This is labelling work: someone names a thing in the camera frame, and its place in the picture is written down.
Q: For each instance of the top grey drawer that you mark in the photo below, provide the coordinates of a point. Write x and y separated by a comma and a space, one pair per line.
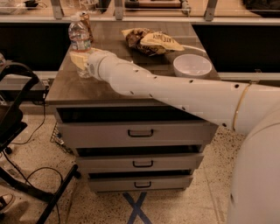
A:
131, 134

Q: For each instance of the middle grey drawer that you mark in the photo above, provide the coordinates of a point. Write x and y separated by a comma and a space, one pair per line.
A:
140, 163

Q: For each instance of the grey drawer cabinet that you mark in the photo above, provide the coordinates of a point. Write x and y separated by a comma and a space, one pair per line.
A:
78, 100

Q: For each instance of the copper soda can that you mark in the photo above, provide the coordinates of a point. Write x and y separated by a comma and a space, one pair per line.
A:
84, 18

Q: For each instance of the white ceramic bowl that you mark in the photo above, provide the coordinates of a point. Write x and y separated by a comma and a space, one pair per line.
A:
192, 66

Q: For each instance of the grey drawer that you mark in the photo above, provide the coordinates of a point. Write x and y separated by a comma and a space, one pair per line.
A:
131, 134
140, 163
102, 185

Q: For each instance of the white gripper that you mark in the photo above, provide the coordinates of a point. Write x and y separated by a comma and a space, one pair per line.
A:
94, 65

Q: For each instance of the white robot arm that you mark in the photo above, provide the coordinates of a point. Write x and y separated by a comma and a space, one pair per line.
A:
250, 109

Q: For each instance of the shoe with white sole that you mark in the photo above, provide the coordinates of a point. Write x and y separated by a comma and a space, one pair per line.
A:
6, 202

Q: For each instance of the yellow brown chip bag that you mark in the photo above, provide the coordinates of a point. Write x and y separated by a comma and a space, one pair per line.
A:
151, 42

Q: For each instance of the clear plastic water bottle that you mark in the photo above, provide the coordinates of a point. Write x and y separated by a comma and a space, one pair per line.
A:
80, 40

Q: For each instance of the bottom grey drawer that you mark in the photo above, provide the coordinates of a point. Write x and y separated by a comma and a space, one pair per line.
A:
102, 185

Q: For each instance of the wire basket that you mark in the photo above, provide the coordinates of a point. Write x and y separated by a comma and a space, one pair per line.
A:
56, 138

